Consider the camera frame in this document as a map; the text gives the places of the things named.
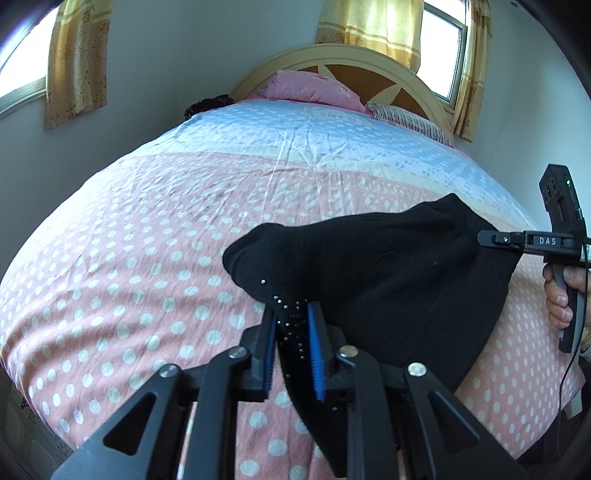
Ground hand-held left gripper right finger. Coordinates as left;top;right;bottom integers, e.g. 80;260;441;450
307;302;532;480

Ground cream wooden headboard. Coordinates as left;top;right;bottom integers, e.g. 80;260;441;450
229;44;455;136

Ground black pants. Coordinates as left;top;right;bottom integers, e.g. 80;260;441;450
222;193;522;478

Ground bed with dotted cover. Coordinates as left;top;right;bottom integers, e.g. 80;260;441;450
0;99;583;480

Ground yellow curtain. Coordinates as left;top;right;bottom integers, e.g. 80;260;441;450
316;0;424;75
45;0;114;131
450;0;493;142

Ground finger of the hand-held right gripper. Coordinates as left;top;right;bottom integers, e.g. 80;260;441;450
477;230;525;253

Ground pink pillow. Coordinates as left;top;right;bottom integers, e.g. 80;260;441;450
265;69;368;113

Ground person's right hand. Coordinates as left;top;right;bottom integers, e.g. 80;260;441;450
544;265;591;348

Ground window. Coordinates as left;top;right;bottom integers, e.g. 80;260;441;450
417;0;468;103
0;7;58;117

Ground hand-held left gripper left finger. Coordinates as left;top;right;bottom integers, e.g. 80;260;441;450
48;307;278;480

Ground striped pillow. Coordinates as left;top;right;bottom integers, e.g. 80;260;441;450
369;102;455;148

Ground person's dark clothing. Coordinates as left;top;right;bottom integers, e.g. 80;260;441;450
515;411;591;469

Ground black object beside bed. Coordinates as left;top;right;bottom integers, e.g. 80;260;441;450
184;95;234;121

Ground thin black cable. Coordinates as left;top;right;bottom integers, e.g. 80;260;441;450
555;240;591;416

